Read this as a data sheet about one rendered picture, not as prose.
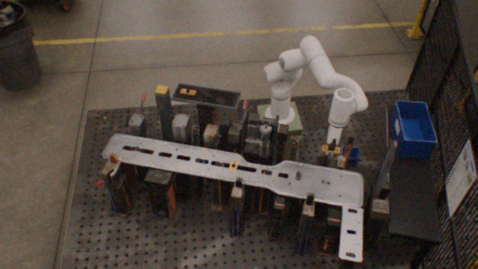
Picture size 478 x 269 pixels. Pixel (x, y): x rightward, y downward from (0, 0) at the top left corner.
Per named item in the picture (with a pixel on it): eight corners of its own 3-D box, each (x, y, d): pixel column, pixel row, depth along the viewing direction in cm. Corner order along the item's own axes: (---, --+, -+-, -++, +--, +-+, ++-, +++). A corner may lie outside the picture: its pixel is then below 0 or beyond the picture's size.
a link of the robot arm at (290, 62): (289, 81, 269) (264, 87, 266) (284, 62, 269) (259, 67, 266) (317, 65, 219) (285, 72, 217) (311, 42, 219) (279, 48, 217)
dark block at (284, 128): (272, 181, 264) (278, 132, 234) (274, 172, 269) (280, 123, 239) (281, 183, 263) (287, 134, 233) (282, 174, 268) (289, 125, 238)
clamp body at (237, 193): (225, 236, 238) (225, 197, 213) (231, 217, 247) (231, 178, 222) (243, 239, 237) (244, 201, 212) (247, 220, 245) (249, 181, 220)
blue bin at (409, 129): (397, 157, 235) (404, 140, 226) (389, 116, 256) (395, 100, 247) (429, 159, 234) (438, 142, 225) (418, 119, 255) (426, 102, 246)
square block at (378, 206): (356, 250, 233) (372, 211, 207) (357, 237, 239) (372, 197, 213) (372, 253, 232) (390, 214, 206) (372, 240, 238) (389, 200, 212)
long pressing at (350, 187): (97, 161, 235) (96, 160, 234) (114, 132, 251) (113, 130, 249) (362, 210, 216) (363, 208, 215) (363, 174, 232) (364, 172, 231)
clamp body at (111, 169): (110, 217, 246) (95, 175, 220) (120, 196, 256) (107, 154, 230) (128, 220, 244) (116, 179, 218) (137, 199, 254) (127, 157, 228)
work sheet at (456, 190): (449, 220, 194) (477, 176, 172) (444, 181, 209) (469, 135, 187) (453, 222, 194) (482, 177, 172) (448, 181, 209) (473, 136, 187)
